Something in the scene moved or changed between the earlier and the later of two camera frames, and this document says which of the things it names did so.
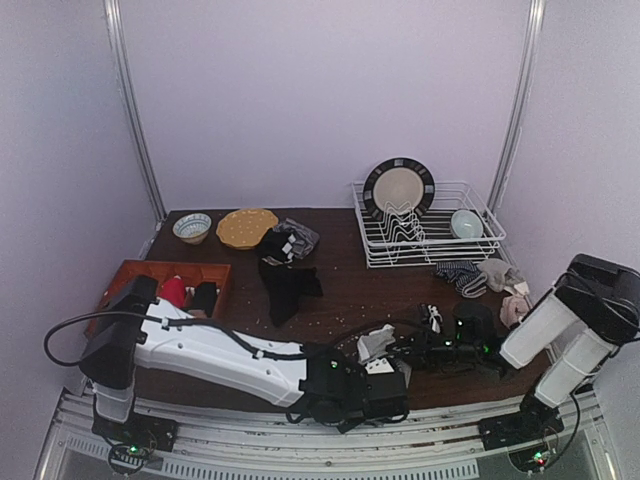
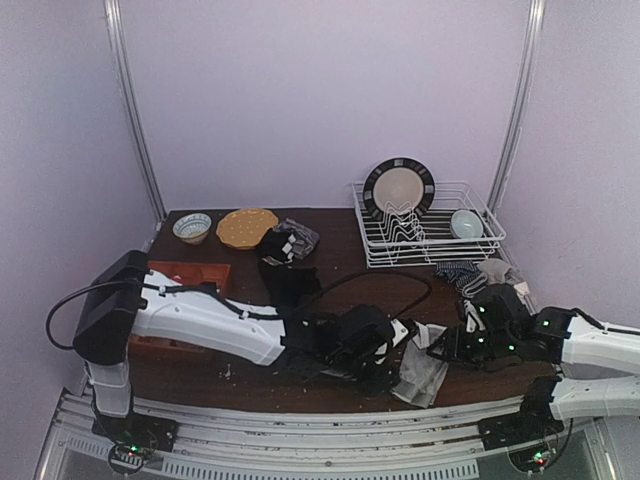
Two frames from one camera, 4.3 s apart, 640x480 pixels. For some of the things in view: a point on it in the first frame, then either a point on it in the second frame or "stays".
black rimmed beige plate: (398, 188) stays
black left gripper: (403, 372) → (382, 353)
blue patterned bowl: (192, 228) stays
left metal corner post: (115, 22) stays
